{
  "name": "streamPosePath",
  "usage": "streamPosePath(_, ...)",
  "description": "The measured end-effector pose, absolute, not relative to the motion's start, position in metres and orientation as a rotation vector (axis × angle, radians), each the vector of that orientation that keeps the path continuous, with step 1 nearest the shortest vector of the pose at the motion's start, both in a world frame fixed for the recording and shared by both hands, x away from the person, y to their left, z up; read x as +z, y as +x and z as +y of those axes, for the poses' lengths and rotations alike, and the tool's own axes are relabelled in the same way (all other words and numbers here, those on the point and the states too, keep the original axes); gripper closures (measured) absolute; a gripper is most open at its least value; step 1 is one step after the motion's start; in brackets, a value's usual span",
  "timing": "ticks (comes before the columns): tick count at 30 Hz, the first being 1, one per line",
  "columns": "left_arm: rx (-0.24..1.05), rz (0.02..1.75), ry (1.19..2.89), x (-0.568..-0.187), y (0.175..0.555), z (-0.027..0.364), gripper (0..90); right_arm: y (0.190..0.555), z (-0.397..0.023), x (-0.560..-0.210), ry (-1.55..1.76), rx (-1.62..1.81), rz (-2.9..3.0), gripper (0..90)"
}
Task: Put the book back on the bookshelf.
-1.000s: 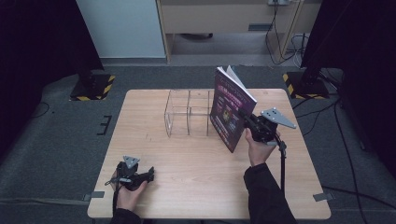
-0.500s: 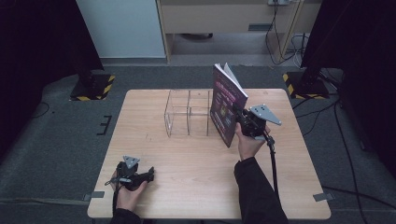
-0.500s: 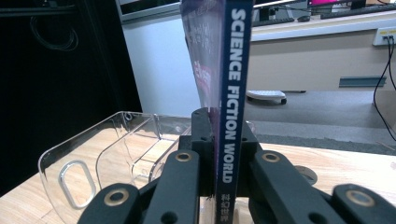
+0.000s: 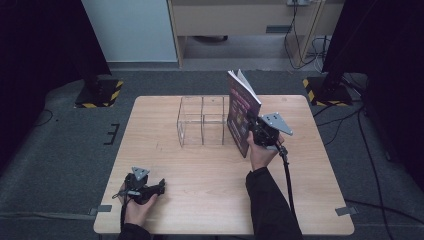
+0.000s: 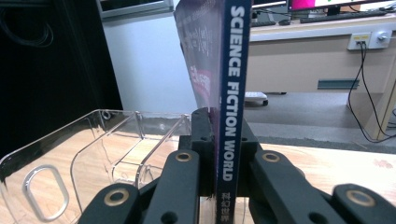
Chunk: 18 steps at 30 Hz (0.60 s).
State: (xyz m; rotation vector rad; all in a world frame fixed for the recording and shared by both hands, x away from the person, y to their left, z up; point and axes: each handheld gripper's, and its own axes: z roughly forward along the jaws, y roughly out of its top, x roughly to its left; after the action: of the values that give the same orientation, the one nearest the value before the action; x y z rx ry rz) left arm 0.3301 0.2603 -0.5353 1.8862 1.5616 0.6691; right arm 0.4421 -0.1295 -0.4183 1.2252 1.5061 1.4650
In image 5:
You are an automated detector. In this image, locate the low wheeled stand base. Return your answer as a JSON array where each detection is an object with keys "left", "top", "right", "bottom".
[{"left": 244, "top": 91, "right": 270, "bottom": 107}]

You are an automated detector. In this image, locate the black keyboard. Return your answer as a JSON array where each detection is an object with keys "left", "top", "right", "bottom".
[{"left": 299, "top": 9, "right": 389, "bottom": 24}]

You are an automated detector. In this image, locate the black power cable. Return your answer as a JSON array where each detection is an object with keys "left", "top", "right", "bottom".
[
  {"left": 346, "top": 41, "right": 396, "bottom": 145},
  {"left": 361, "top": 41, "right": 396, "bottom": 138}
]

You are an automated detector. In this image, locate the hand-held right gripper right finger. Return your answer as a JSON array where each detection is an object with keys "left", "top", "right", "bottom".
[{"left": 237, "top": 119, "right": 263, "bottom": 198}]

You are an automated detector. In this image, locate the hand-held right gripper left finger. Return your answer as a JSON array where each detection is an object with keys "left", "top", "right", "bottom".
[{"left": 177, "top": 106, "right": 217, "bottom": 198}]

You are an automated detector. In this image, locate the grey framed monitor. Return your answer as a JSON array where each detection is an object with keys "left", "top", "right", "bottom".
[{"left": 95, "top": 0, "right": 176, "bottom": 21}]

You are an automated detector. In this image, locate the clear acrylic file rack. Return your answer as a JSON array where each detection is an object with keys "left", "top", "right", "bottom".
[{"left": 0, "top": 108, "right": 250, "bottom": 224}]

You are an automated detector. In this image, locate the beige wooden office desk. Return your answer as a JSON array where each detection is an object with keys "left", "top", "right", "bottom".
[{"left": 245, "top": 12, "right": 396, "bottom": 142}]

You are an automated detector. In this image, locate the white wall socket box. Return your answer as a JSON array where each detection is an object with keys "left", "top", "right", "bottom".
[{"left": 346, "top": 29, "right": 394, "bottom": 51}]

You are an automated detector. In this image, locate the computer monitor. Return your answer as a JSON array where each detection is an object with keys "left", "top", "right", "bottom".
[{"left": 287, "top": 0, "right": 396, "bottom": 17}]

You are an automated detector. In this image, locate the white cabinet panel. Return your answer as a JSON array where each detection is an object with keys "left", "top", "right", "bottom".
[{"left": 102, "top": 11, "right": 201, "bottom": 115}]

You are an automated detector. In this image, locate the dark purple magazine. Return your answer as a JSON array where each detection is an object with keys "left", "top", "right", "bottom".
[{"left": 173, "top": 0, "right": 254, "bottom": 224}]

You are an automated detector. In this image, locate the coiled black cable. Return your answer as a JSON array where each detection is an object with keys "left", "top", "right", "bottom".
[{"left": 0, "top": 7, "right": 54, "bottom": 49}]

